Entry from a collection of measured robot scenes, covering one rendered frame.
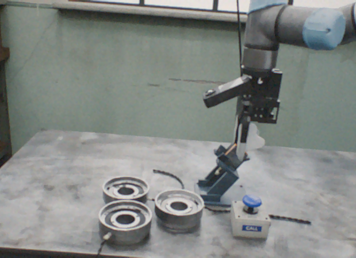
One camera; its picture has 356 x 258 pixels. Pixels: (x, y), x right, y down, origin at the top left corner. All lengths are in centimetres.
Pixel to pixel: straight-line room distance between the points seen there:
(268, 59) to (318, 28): 13
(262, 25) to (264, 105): 17
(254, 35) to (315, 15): 13
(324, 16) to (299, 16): 5
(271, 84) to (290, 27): 14
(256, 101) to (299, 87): 166
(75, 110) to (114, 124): 26
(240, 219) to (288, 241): 11
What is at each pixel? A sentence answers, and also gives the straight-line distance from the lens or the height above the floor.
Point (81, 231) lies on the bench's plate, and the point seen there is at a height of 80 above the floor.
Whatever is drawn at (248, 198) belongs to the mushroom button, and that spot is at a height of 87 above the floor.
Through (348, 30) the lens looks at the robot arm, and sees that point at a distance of 87.
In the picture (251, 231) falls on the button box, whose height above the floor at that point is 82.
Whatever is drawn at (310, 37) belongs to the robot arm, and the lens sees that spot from 76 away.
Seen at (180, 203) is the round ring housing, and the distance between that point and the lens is 86.
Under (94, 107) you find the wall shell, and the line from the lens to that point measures 249.
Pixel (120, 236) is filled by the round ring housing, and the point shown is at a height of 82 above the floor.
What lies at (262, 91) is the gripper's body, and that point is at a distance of 86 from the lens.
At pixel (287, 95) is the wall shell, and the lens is 248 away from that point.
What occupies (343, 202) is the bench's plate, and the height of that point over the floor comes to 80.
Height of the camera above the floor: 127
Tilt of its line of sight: 20 degrees down
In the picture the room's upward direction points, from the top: 4 degrees clockwise
